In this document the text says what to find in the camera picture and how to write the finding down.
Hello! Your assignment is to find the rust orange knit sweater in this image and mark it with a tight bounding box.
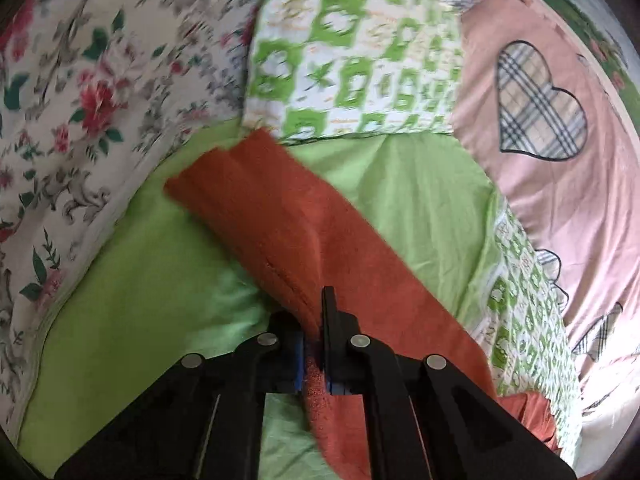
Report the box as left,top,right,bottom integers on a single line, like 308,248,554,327
162,128,561,480

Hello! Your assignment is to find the green white patterned quilt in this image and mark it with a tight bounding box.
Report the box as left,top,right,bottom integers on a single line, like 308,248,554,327
473,191,582,465

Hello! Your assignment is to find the lime green bed sheet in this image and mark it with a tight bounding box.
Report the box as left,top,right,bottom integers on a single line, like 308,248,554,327
18,122,500,474

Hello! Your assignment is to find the pink heart patterned pillow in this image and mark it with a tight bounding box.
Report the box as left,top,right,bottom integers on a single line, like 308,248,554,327
454,0,639,478

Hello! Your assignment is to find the floral rose patterned pillow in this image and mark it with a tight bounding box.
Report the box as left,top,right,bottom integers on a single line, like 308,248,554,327
1,0,262,439

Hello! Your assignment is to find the green white patterned pillow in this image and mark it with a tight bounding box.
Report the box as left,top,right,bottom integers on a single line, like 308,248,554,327
242,0,463,143

